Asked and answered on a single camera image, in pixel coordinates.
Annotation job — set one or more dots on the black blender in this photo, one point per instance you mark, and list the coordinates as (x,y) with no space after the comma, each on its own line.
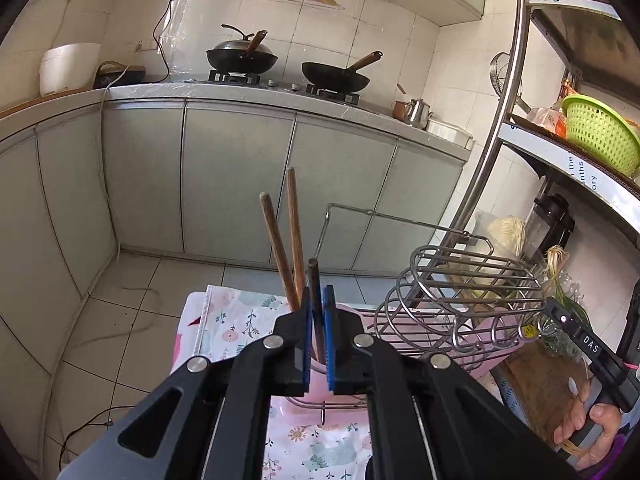
(552,220)

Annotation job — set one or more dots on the dark wooden chopstick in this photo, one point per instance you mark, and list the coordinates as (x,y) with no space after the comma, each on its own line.
(296,230)
(279,250)

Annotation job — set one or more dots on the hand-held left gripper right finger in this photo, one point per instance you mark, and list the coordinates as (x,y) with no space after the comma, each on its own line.
(330,340)

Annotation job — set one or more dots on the white rice cooker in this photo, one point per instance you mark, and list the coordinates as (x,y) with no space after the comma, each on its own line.
(70,70)

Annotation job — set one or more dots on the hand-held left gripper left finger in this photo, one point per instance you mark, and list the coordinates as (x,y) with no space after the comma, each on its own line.
(304,340)

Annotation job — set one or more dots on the person's right hand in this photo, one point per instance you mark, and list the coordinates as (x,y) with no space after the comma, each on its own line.
(607,420)

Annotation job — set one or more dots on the small white box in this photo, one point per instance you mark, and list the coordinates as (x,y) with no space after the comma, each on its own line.
(540,116)

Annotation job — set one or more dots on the metal skimmer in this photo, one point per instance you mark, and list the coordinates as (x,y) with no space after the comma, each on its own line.
(502,75)

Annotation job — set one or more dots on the stainless steel kettle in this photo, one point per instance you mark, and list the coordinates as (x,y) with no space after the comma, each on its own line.
(417,112)

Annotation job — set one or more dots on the white container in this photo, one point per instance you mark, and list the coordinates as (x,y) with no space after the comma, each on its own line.
(447,132)

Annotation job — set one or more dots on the green plastic basket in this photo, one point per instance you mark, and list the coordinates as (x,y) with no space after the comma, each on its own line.
(600,135)

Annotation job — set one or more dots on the brown pot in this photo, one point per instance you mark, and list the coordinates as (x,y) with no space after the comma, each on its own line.
(400,110)

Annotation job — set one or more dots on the black spoon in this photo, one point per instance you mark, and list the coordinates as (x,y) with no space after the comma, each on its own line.
(315,290)

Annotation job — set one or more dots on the floral table cloth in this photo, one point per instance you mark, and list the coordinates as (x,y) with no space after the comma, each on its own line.
(240,320)

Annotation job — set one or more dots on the dark countertop appliance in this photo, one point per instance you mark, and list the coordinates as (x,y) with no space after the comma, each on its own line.
(132,76)

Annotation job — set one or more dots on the orange white plastic bag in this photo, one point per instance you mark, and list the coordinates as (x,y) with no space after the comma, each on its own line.
(559,122)

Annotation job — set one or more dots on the metal shelf rack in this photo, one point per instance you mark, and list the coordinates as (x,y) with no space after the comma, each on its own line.
(550,157)

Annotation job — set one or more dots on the grey base cabinets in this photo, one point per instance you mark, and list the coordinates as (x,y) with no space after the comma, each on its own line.
(150,175)

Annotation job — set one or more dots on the gas stove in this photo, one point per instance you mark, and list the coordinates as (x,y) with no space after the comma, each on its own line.
(280,85)

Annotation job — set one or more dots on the bagged napa cabbage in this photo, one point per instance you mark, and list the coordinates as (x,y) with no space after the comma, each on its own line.
(507,232)

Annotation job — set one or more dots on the cardboard sheet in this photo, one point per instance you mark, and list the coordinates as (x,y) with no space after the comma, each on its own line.
(545,390)

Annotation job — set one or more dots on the wok lid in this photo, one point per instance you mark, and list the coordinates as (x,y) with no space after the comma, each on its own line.
(230,50)

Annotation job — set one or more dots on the bag of leafy greens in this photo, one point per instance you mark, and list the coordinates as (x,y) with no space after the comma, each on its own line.
(560,345)

